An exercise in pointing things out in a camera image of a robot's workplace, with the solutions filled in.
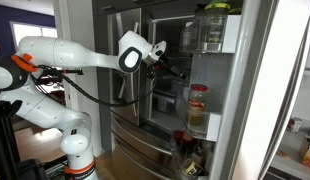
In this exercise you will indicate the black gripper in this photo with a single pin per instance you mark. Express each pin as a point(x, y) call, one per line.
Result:
point(162, 64)

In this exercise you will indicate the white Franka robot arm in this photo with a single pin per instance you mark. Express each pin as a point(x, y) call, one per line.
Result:
point(68, 53)

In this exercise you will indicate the stainless steel fridge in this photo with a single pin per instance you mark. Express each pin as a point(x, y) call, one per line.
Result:
point(171, 33)

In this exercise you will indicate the clear fridge door bin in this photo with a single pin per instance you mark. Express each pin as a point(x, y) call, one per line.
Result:
point(231, 33)
point(176, 166)
point(213, 126)

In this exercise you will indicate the closed stainless fridge door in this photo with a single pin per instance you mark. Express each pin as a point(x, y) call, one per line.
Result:
point(115, 33)

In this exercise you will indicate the open white fridge door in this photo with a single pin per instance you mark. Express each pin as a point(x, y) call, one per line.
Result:
point(261, 100)

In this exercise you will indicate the glass jar with red lid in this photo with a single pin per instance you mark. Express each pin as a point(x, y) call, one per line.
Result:
point(196, 100)

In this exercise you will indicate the glass jar with green lid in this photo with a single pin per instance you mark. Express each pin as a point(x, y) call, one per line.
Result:
point(215, 23)

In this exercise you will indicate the dark bottle with red cap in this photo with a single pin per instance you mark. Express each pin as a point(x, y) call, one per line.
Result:
point(181, 141)

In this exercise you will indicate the stainless freezer drawer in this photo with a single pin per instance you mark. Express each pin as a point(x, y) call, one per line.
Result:
point(135, 136)
point(135, 163)

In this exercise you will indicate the grey overhead cabinet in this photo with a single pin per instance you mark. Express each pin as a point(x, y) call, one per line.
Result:
point(128, 4)

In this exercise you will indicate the clear bottle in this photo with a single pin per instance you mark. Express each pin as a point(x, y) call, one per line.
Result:
point(203, 153)

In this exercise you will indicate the jar with yellow label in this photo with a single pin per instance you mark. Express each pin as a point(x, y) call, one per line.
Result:
point(191, 168)

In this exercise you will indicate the wooden coffee table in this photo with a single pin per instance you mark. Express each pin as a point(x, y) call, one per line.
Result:
point(56, 89)

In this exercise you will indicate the dark brown sofa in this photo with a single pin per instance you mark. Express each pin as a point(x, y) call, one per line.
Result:
point(48, 79)

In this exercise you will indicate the red and white carton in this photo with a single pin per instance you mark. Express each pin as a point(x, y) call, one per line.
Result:
point(295, 125)

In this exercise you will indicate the white kitchen counter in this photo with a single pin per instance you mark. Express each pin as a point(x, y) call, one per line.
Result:
point(288, 156)

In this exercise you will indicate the bright window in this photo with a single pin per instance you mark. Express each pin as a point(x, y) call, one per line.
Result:
point(31, 30)

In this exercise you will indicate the black tripod stand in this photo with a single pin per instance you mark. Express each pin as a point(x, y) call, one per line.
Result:
point(3, 150)

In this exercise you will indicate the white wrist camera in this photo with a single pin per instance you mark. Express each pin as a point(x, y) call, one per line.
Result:
point(160, 48)

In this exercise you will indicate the black camera on boom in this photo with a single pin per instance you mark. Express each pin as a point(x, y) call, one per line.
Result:
point(73, 71)

